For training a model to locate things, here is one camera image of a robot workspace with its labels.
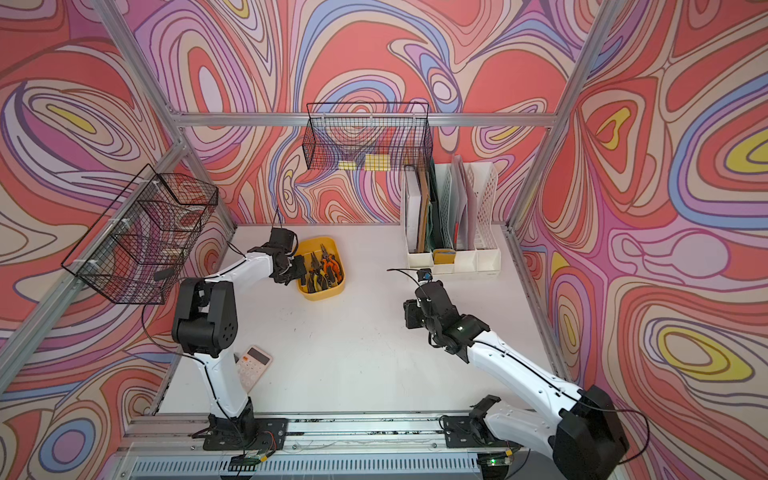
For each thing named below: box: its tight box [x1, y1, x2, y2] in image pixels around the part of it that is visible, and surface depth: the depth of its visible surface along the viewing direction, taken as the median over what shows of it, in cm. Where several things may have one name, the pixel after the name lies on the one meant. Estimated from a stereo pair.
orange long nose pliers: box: [320, 244, 343, 284], surface depth 104 cm
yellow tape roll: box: [433, 249, 456, 265], surface depth 101 cm
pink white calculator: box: [237, 345, 273, 393], surface depth 86 cm
